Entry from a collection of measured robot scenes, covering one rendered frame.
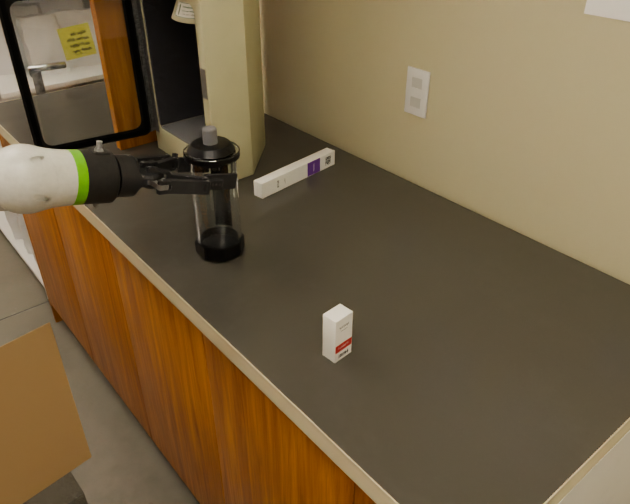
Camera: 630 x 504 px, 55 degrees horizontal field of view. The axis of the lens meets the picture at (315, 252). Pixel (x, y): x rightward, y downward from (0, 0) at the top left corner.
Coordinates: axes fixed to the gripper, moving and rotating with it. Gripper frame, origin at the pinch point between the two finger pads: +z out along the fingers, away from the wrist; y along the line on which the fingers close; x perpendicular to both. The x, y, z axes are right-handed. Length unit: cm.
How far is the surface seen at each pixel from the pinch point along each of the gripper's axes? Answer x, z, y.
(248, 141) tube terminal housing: 1.7, 27.4, 25.5
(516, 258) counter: 5, 49, -42
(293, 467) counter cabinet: 42, -1, -40
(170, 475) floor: 111, 20, 27
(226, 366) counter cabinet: 32.7, -2.9, -18.8
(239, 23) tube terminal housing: -25.9, 19.4, 25.6
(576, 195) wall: -9, 58, -46
